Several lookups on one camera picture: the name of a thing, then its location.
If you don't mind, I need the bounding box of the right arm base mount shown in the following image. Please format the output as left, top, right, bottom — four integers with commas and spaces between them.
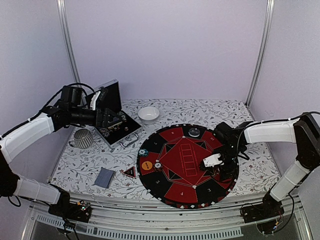
240, 201, 285, 235

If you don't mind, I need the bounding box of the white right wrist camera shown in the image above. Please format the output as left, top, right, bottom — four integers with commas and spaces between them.
203, 153, 224, 167

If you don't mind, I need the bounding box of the round red black poker mat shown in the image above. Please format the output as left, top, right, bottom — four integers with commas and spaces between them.
136, 124, 239, 209

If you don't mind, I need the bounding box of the black triangular all-in button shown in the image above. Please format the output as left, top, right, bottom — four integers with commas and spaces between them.
121, 166, 136, 178

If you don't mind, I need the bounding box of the right aluminium frame post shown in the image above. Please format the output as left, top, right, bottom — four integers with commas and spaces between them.
245, 0, 275, 109

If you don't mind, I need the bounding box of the aluminium poker chip case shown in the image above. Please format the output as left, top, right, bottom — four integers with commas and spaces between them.
93, 79, 142, 149

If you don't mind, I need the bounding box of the orange black hundred chip stack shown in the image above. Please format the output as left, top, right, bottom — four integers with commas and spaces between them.
153, 162, 163, 172

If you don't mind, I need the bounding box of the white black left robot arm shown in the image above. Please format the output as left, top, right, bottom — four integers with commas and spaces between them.
0, 79, 123, 217

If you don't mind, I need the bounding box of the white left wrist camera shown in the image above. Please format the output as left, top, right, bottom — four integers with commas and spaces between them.
90, 87, 108, 111

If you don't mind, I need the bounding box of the left aluminium frame post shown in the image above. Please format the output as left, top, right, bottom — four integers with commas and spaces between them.
56, 0, 81, 84

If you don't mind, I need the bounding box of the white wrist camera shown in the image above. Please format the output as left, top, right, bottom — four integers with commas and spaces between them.
90, 87, 108, 111
203, 153, 224, 167

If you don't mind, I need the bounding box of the white ceramic bowl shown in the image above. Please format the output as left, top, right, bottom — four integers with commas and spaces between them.
138, 106, 160, 124

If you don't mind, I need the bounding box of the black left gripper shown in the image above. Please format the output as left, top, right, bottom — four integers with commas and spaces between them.
69, 106, 123, 128

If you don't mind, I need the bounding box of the striped grey cup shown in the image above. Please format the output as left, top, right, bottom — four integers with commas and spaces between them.
68, 128, 94, 149

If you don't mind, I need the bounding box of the aluminium frame post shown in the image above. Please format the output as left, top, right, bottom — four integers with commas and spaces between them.
56, 0, 81, 84
245, 0, 275, 109

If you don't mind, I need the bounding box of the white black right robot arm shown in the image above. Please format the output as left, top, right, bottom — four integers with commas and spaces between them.
200, 111, 320, 218

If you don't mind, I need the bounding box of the orange big blind button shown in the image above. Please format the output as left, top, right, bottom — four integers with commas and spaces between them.
141, 161, 153, 171

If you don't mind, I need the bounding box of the black dealer button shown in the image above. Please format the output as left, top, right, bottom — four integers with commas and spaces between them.
188, 127, 201, 138

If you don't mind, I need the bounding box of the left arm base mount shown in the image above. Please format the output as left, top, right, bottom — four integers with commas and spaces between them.
48, 192, 92, 223

